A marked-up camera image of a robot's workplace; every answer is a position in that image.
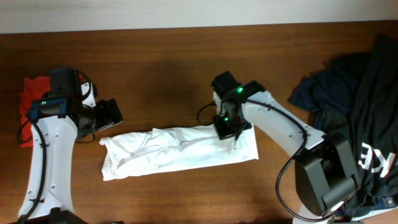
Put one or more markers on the white t-shirt with robot print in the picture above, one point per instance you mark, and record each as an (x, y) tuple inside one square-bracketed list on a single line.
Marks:
[(173, 149)]

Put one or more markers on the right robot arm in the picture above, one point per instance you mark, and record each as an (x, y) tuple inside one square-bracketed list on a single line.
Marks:
[(325, 170)]

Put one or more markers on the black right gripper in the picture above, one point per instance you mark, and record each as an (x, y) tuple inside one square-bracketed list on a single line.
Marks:
[(227, 130)]

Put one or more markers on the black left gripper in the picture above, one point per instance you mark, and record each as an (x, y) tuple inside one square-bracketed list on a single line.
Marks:
[(109, 114)]

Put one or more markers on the white back wall panel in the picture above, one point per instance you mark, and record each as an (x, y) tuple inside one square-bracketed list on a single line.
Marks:
[(74, 15)]

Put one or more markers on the dark navy clothes pile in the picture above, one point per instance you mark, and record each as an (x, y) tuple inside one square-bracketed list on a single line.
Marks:
[(356, 96)]

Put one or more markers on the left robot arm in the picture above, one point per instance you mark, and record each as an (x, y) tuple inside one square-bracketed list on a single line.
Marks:
[(59, 119)]

